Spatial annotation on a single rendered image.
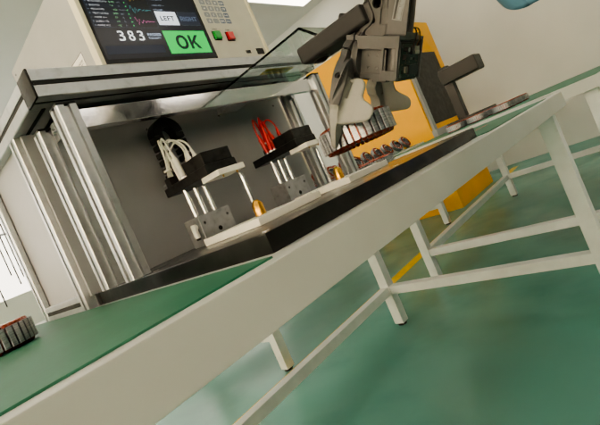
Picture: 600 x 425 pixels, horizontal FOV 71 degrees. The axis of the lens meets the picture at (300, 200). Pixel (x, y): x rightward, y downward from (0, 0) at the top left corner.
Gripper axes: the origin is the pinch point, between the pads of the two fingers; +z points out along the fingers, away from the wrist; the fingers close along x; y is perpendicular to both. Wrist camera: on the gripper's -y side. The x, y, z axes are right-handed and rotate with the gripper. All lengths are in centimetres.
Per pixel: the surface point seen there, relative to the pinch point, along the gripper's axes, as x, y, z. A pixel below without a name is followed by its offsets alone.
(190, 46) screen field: 6.6, -44.6, -11.0
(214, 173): -8.4, -21.9, 8.1
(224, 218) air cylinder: -3.8, -25.6, 18.9
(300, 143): 16.6, -23.3, 8.0
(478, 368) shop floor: 73, 10, 91
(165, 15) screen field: 4, -48, -17
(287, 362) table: 72, -74, 136
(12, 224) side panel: -26, -68, 25
